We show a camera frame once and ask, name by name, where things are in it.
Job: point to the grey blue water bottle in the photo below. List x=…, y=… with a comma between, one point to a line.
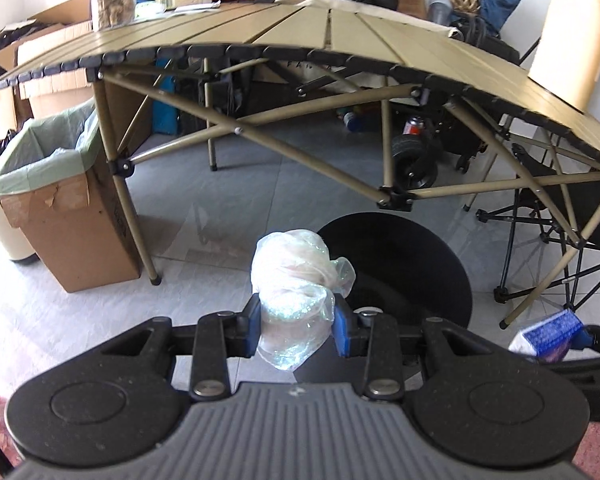
x=439, y=10

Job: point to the clear plastic bag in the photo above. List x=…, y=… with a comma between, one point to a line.
x=290, y=280

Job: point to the blue tissue pack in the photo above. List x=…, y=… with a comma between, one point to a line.
x=550, y=335

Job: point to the white paper sheet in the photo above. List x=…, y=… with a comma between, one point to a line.
x=200, y=8

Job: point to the clear jar with black lid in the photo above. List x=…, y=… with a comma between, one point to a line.
x=112, y=5

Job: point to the black folding chair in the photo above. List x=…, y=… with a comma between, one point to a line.
x=555, y=240

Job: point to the yellow thermos jug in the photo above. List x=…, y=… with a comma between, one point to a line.
x=570, y=35

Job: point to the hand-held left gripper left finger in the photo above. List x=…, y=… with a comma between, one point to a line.
x=254, y=330

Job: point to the folding utility wagon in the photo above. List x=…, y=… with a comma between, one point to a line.
x=412, y=162

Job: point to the black trash bin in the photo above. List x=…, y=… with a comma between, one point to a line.
x=405, y=270

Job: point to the large open cardboard box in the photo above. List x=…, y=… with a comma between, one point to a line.
x=55, y=15

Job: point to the white bin with black bag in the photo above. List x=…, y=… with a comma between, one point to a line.
x=0, y=230

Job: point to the cardboard box with green liner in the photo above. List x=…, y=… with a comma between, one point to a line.
x=70, y=230

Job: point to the corrugated cardboard box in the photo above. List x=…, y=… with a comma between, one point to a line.
x=55, y=92

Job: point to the olive folding table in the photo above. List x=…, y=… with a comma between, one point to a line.
x=280, y=25

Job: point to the blue storage box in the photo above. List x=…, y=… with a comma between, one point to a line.
x=165, y=105

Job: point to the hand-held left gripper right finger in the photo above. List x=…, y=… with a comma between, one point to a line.
x=341, y=330

